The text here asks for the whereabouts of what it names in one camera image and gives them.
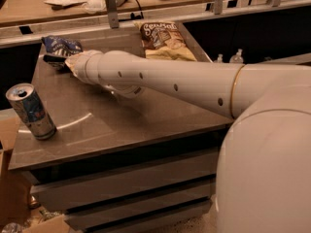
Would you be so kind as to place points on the clear sanitizer bottle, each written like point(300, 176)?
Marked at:
point(237, 58)
point(219, 59)

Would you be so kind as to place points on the clear sanitizer bottle left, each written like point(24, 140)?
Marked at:
point(219, 59)

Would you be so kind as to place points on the blue chip bag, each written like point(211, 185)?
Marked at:
point(58, 49)

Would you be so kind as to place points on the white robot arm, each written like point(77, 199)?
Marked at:
point(263, 182)

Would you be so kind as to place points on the brown chip bag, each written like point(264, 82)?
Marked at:
point(163, 40)

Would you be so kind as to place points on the cardboard box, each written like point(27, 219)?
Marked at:
point(14, 191)

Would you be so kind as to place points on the metal bracket post left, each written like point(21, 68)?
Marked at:
point(112, 13)

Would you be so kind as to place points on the clear sanitizer bottle right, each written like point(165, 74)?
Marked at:
point(237, 58)

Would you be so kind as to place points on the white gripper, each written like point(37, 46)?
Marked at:
point(81, 65)

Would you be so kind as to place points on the silver blue drink can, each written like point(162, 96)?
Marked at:
point(28, 105)

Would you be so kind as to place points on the grey drawer cabinet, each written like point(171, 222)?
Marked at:
point(118, 165)

